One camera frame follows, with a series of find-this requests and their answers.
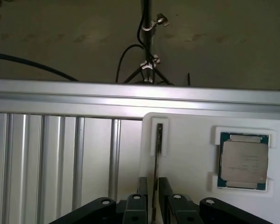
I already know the white parts rack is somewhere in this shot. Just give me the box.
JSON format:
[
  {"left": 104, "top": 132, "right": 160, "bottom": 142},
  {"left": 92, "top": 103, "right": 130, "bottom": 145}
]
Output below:
[{"left": 141, "top": 112, "right": 280, "bottom": 224}]

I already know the CPU chip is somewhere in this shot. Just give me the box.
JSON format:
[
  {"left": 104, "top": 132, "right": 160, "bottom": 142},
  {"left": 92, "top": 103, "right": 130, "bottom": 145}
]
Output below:
[{"left": 217, "top": 131, "right": 271, "bottom": 191}]

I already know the aluminium table frame rail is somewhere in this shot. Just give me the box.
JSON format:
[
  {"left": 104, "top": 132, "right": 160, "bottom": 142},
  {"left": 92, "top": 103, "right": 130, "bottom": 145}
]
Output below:
[{"left": 0, "top": 78, "right": 280, "bottom": 121}]

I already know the thin black cable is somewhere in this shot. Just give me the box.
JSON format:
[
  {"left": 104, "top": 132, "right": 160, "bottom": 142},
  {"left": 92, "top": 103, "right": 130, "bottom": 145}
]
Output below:
[{"left": 115, "top": 0, "right": 147, "bottom": 84}]

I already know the thick black floor cable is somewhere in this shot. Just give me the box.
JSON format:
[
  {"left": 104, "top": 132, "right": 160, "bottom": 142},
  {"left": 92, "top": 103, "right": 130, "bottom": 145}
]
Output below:
[{"left": 0, "top": 51, "right": 80, "bottom": 82}]

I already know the black camera tripod stand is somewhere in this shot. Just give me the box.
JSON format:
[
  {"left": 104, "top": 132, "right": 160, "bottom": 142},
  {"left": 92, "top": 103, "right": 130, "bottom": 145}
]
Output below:
[{"left": 121, "top": 0, "right": 175, "bottom": 86}]

